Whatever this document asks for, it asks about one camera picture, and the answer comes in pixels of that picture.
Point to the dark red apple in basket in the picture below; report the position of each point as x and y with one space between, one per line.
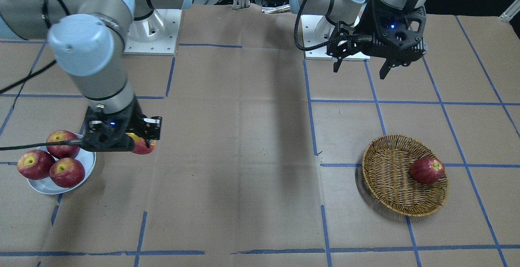
427 170

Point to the woven wicker basket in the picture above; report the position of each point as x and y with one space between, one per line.
386 172

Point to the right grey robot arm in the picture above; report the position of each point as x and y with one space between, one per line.
88 38

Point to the red yellow apple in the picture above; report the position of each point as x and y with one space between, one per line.
142 146

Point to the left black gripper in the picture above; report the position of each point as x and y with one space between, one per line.
367 22

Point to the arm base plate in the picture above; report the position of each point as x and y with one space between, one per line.
316 29
154 35

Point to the red apple plate front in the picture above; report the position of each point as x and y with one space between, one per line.
67 172

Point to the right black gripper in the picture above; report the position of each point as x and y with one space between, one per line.
138 118

